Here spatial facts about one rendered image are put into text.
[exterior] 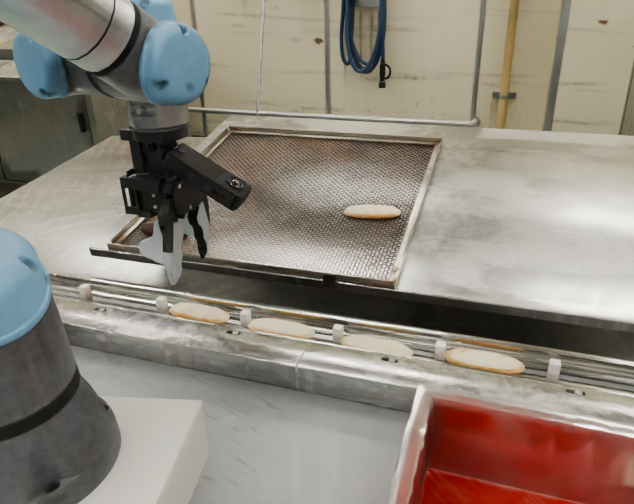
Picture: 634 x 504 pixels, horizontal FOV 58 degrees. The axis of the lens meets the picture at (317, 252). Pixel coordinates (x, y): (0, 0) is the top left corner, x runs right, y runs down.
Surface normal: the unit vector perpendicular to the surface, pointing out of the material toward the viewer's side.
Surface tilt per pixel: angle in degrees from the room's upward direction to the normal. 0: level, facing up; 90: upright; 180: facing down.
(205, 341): 0
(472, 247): 10
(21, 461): 73
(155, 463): 4
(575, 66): 90
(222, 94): 90
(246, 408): 0
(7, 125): 90
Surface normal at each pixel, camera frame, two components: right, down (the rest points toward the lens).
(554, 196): -0.07, -0.81
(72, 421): 0.87, -0.16
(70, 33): 0.34, 0.83
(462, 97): -0.31, 0.42
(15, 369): 0.68, 0.30
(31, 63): -0.60, 0.36
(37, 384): 0.84, 0.21
